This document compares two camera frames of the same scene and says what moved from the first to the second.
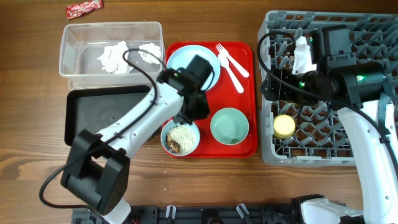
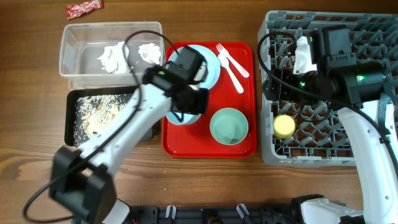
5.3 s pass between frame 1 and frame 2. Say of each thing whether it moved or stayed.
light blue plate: stayed
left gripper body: stayed
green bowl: stayed
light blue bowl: moved
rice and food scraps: moved
